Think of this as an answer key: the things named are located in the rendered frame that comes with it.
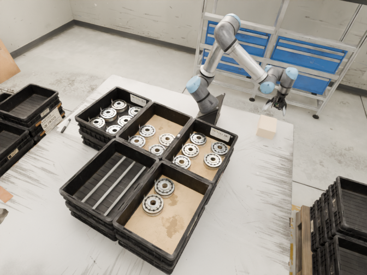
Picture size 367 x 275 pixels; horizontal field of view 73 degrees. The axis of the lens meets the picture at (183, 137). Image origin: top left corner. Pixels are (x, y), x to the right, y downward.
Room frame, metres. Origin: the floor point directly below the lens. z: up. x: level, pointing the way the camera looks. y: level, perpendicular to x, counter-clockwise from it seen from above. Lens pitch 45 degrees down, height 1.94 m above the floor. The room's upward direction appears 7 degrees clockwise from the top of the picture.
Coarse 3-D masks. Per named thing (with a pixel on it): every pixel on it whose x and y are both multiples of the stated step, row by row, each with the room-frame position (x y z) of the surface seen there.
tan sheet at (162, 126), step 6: (150, 120) 1.21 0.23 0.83; (156, 120) 1.22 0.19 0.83; (162, 120) 1.23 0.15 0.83; (156, 126) 1.16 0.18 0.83; (162, 126) 1.17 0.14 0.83; (168, 126) 1.17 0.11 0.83; (174, 126) 1.18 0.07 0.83; (180, 126) 1.19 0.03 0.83; (138, 132) 1.09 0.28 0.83; (156, 132) 1.11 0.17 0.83; (162, 132) 1.11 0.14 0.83; (168, 132) 1.12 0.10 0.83; (174, 132) 1.13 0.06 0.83; (156, 138) 1.05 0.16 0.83; (150, 144) 1.00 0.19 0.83; (156, 144) 1.00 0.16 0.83
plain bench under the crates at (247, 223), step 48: (96, 96) 1.55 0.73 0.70; (144, 96) 1.63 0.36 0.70; (48, 144) 1.00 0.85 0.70; (240, 144) 1.22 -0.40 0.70; (288, 144) 1.28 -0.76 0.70; (48, 192) 0.67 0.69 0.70; (240, 192) 0.83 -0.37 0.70; (288, 192) 0.87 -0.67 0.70; (0, 240) 0.40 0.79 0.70; (48, 240) 0.42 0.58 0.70; (96, 240) 0.45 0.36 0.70; (192, 240) 0.51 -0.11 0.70; (240, 240) 0.54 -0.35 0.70; (288, 240) 0.57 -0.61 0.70
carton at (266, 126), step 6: (264, 120) 1.43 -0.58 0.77; (270, 120) 1.44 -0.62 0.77; (276, 120) 1.45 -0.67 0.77; (258, 126) 1.37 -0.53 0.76; (264, 126) 1.36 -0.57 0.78; (270, 126) 1.37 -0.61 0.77; (258, 132) 1.33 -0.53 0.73; (264, 132) 1.32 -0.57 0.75; (270, 132) 1.32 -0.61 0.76; (270, 138) 1.31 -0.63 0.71
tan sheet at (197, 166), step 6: (210, 138) 1.11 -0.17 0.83; (210, 144) 1.06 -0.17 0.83; (180, 150) 0.98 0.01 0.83; (204, 150) 1.01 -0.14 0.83; (198, 156) 0.95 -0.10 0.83; (192, 162) 0.90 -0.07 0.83; (198, 162) 0.91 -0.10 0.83; (192, 168) 0.86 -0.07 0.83; (198, 168) 0.86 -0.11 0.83; (204, 168) 0.87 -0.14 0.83; (198, 174) 0.82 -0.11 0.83; (204, 174) 0.83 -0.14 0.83; (210, 174) 0.83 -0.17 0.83; (210, 180) 0.79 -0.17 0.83
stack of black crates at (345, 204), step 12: (336, 180) 1.11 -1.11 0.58; (348, 180) 1.11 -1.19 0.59; (324, 192) 1.14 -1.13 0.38; (336, 192) 1.03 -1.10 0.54; (348, 192) 1.08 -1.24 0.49; (360, 192) 1.08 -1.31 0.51; (324, 204) 1.03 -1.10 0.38; (336, 204) 0.94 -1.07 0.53; (348, 204) 0.98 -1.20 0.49; (360, 204) 0.99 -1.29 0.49; (312, 216) 1.03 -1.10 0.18; (324, 216) 0.93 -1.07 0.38; (336, 216) 0.86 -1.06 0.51; (348, 216) 0.89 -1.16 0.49; (360, 216) 0.90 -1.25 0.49; (312, 228) 0.93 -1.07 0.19; (324, 228) 0.84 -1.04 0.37; (336, 228) 0.78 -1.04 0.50; (348, 228) 0.75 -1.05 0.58; (360, 228) 0.81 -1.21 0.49; (312, 240) 0.84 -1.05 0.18; (324, 240) 0.76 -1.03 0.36; (360, 240) 0.73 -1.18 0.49; (312, 252) 0.76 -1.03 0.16
